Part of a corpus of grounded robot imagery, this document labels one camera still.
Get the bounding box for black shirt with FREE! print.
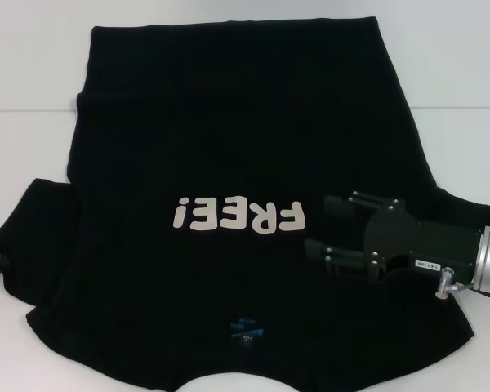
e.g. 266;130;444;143
0;16;490;392

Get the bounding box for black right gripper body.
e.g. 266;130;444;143
362;199;486;283

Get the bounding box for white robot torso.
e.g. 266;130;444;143
178;361;279;392

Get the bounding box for right gripper cable with plug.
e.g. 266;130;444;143
434;265;475;300

